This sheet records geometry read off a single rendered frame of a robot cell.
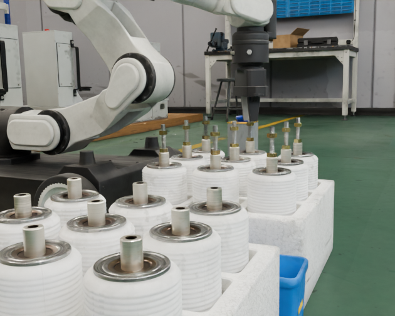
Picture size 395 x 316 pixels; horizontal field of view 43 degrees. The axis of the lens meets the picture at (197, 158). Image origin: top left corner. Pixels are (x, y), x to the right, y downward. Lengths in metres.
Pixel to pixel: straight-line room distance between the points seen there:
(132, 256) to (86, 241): 0.14
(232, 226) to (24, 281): 0.28
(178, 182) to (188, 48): 5.74
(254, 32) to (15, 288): 0.84
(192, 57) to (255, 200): 5.80
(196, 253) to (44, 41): 3.27
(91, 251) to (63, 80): 3.14
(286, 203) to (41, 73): 3.00
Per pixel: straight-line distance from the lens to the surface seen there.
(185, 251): 0.56
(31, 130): 1.62
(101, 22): 1.49
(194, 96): 6.69
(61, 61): 3.72
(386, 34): 6.07
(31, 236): 0.55
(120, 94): 1.40
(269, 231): 0.93
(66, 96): 3.74
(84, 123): 1.54
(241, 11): 1.16
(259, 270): 0.68
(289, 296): 0.83
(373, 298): 1.08
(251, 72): 1.18
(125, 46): 1.45
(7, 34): 3.38
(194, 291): 0.58
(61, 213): 0.78
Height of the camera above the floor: 0.43
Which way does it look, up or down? 9 degrees down
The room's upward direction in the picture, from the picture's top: 1 degrees counter-clockwise
